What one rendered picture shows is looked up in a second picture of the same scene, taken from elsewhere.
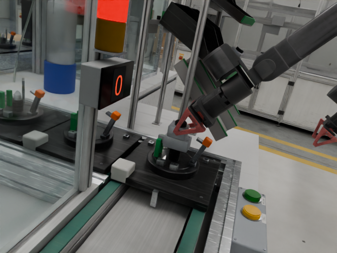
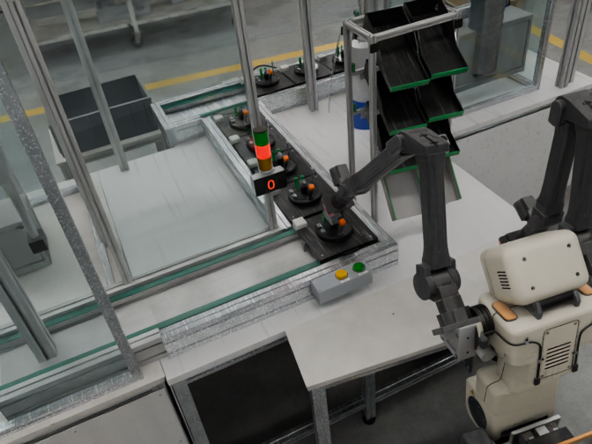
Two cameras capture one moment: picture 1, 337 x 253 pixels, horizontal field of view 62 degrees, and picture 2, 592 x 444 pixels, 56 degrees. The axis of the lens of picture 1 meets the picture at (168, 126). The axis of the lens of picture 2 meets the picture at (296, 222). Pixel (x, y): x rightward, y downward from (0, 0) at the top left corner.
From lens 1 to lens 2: 1.68 m
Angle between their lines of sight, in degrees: 51
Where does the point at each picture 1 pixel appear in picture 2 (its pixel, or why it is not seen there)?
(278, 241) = (374, 305)
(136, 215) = (292, 252)
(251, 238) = (321, 284)
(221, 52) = (334, 171)
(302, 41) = (358, 179)
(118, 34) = (263, 164)
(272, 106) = not seen: outside the picture
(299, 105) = not seen: outside the picture
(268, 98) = not seen: outside the picture
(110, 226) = (275, 252)
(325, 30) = (366, 176)
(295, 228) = (401, 306)
